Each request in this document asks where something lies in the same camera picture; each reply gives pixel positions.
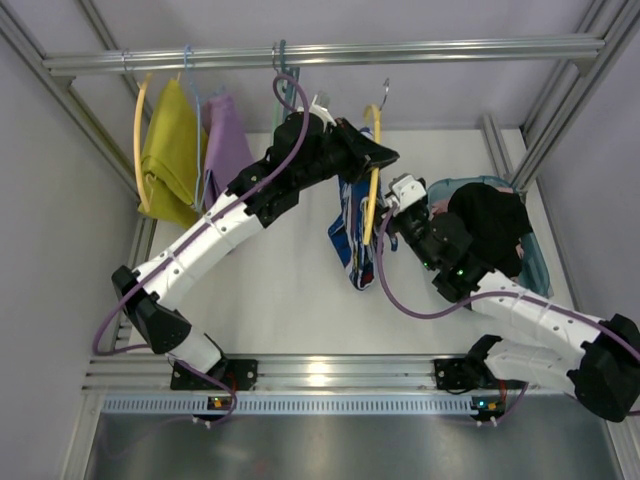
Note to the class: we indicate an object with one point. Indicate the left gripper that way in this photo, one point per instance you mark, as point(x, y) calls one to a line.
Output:
point(347, 148)

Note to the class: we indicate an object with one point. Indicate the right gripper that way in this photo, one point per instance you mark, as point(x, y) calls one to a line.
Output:
point(395, 220)

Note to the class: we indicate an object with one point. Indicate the yellow hanger with trousers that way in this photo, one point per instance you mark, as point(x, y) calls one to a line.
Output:
point(373, 113)

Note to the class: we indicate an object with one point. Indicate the blue white patterned trousers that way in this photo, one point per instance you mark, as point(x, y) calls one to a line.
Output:
point(347, 234)

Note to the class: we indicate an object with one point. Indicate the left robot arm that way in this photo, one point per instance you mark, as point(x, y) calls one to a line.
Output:
point(305, 151)

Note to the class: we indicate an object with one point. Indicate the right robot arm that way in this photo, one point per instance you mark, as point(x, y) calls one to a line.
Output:
point(592, 359)

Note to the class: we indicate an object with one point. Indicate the teal blue empty hanger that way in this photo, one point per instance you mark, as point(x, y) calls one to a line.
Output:
point(287, 88)

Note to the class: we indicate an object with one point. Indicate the light blue hanger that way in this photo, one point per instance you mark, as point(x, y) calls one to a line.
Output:
point(198, 200)

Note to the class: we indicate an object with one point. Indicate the yellow hanger on left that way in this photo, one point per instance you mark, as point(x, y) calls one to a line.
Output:
point(137, 149)

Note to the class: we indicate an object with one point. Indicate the pink garment in basket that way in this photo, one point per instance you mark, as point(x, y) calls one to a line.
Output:
point(440, 207)

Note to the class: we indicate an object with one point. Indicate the black garment in basket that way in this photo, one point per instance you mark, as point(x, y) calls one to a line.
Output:
point(497, 221)

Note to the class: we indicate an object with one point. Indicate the teal plastic basket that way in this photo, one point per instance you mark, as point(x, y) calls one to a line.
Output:
point(534, 274)

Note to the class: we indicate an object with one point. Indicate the purple garment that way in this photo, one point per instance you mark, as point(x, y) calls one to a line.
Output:
point(227, 148)

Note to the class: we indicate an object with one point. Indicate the mustard yellow garment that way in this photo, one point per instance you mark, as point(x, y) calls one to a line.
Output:
point(168, 158)

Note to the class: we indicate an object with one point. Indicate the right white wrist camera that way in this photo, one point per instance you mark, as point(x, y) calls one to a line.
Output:
point(405, 191)

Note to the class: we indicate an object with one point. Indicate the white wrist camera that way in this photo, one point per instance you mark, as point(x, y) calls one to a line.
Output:
point(320, 107)
point(405, 191)

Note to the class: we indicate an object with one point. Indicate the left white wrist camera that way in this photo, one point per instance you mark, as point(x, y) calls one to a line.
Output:
point(320, 107)

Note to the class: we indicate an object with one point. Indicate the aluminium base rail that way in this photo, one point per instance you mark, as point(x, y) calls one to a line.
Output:
point(144, 373)

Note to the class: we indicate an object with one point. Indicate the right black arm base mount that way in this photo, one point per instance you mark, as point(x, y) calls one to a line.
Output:
point(452, 376)

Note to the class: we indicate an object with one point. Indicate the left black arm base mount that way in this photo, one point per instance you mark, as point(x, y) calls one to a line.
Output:
point(235, 374)

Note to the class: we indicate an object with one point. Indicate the aluminium hanging rail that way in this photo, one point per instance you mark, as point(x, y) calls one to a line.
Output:
point(563, 47)

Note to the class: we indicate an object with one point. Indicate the right aluminium frame post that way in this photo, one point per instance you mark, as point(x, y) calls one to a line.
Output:
point(564, 95)

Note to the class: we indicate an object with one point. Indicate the aluminium frame post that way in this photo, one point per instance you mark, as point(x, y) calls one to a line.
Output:
point(25, 45)
point(564, 95)

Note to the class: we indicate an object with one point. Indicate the slotted grey cable duct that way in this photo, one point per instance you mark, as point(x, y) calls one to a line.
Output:
point(299, 404)

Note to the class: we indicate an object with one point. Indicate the left aluminium frame post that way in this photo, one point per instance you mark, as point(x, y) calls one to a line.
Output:
point(25, 45)

